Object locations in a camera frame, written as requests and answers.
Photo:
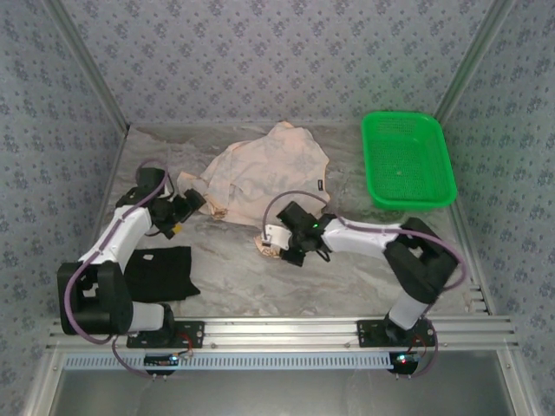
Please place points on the black folded t-shirt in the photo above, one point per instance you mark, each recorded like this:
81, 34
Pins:
165, 273

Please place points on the small black circuit board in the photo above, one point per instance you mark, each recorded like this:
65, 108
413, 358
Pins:
403, 362
160, 360

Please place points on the peach printed t-shirt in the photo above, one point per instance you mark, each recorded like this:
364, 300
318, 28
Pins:
260, 173

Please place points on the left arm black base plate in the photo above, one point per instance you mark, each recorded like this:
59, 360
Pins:
193, 333

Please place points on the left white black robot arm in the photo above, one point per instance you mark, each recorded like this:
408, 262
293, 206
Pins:
126, 234

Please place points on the aluminium corner post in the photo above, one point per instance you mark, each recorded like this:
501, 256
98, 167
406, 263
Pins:
472, 60
93, 73

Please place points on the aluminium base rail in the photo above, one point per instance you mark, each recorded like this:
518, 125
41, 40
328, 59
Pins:
277, 331

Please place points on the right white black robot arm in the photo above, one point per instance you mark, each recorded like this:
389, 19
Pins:
360, 236

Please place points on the green plastic basket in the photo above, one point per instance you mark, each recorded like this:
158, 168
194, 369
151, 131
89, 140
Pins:
407, 164

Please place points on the grey metal panel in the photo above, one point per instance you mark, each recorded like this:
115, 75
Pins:
277, 394

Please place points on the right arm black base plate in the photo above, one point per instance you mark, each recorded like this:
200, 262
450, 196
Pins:
368, 333

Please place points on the aluminium side rail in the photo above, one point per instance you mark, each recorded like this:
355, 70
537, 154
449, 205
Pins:
481, 299
45, 381

